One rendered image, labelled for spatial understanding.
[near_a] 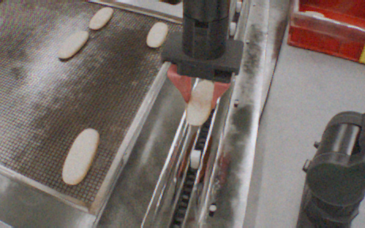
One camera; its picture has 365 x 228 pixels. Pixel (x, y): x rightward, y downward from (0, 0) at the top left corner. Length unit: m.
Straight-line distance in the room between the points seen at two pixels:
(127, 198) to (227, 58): 0.26
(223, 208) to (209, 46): 0.22
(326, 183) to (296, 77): 0.39
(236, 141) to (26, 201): 0.33
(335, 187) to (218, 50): 0.22
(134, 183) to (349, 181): 0.32
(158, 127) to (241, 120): 0.15
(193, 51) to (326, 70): 0.48
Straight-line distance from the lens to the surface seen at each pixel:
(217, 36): 0.37
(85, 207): 0.41
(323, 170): 0.38
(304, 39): 0.84
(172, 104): 0.62
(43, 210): 0.43
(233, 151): 0.50
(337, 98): 0.73
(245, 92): 0.60
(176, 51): 0.40
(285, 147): 0.58
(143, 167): 0.53
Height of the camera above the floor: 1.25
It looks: 45 degrees down
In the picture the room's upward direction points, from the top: straight up
